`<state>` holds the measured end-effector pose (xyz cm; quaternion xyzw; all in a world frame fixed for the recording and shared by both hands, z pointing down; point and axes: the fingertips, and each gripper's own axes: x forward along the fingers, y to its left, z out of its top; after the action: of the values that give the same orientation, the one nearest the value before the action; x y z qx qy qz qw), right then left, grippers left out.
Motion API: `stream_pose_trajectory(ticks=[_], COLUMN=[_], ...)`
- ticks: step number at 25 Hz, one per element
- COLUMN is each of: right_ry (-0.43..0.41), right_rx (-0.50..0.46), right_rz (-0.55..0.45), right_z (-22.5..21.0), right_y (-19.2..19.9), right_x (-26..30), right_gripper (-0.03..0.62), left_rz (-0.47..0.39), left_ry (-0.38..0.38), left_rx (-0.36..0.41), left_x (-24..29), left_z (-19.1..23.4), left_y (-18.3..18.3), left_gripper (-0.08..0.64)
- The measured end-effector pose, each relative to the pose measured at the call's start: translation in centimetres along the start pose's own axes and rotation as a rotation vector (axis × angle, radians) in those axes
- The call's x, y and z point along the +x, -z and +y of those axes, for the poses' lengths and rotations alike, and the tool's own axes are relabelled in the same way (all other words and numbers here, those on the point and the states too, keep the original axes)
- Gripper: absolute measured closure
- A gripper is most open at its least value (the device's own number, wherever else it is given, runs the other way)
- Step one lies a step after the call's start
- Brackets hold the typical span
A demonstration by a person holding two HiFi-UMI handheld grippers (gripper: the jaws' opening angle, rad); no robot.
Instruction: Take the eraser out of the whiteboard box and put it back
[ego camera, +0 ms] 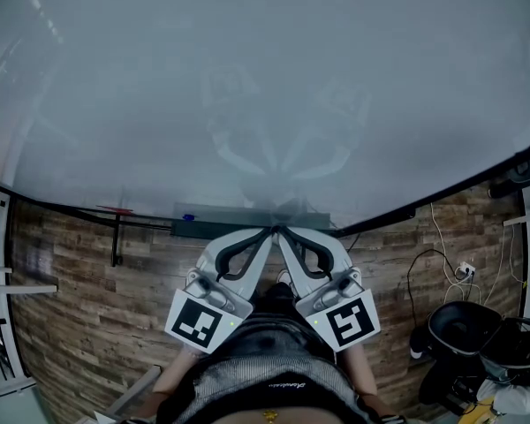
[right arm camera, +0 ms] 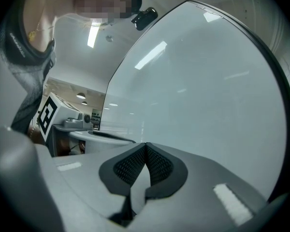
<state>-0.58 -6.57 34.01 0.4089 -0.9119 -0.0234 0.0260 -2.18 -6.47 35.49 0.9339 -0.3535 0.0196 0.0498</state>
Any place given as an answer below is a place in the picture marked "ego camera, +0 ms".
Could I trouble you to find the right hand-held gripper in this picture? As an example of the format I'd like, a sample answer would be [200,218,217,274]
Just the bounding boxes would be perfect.
[276,226,382,353]

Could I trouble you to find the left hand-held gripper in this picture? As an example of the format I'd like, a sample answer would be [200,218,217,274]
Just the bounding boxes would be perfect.
[163,226,274,356]

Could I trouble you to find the dark marker tray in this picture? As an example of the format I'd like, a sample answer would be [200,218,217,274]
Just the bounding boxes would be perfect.
[170,201,332,239]

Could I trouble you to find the person's right forearm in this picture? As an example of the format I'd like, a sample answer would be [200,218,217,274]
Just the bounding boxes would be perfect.
[339,346,379,399]

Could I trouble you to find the person's left forearm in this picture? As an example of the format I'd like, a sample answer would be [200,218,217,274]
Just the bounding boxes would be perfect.
[152,349,204,410]

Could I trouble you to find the person's black trousers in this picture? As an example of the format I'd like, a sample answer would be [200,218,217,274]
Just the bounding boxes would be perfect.
[251,280,339,361]

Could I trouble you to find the person's grey knit top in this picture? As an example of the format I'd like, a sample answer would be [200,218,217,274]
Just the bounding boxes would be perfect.
[156,320,381,424]

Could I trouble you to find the black office chair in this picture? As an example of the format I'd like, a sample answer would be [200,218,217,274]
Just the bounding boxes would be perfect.
[427,300,501,358]

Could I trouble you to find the grey metal bar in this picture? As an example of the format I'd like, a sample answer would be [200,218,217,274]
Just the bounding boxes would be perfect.
[105,366,163,414]

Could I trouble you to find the black chair base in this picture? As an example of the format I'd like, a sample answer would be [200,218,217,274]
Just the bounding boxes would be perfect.
[417,371,476,417]

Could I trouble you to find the yellow desk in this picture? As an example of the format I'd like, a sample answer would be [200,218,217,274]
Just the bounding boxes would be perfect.
[461,397,503,421]

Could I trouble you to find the white bag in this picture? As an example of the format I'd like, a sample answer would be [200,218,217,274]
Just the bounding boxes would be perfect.
[475,378,530,416]

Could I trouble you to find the white metal rack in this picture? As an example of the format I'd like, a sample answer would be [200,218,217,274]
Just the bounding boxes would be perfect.
[0,337,36,392]

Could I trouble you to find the black floor cable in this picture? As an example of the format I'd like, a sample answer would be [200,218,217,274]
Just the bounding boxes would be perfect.
[406,248,463,326]

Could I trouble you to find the white whiteboard with black frame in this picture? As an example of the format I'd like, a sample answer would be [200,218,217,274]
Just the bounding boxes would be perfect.
[0,0,530,240]

